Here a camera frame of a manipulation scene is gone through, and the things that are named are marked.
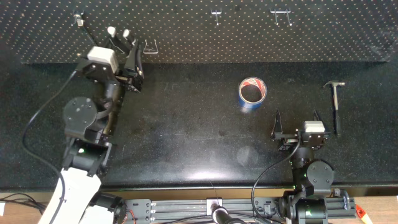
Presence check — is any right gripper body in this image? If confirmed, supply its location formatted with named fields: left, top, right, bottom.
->
left=270, top=129, right=331, bottom=152

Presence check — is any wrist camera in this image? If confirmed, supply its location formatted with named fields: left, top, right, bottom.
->
left=302, top=120, right=326, bottom=135
left=86, top=45, right=120, bottom=74

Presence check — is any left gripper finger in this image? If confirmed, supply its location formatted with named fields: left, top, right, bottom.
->
left=124, top=41, right=145, bottom=93

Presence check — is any mounting rail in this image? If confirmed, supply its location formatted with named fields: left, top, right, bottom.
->
left=123, top=188, right=357, bottom=224

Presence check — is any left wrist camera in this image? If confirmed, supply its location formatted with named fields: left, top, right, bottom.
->
left=86, top=45, right=120, bottom=74

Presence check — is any roll of blue tape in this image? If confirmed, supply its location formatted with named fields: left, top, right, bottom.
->
left=238, top=77, right=268, bottom=110

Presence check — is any black pegboard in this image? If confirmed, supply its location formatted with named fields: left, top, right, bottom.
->
left=0, top=0, right=398, bottom=65

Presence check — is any red and yellow tool handle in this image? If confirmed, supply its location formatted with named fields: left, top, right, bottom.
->
left=355, top=203, right=374, bottom=224

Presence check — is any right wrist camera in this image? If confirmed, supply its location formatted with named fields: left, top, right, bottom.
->
left=302, top=120, right=326, bottom=135

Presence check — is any hammer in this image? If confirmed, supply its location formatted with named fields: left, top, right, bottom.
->
left=322, top=80, right=346, bottom=138

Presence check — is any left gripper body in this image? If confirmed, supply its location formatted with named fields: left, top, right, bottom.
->
left=76, top=58, right=138, bottom=93

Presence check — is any thin black cable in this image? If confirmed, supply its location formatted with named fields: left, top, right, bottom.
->
left=0, top=192, right=48, bottom=216

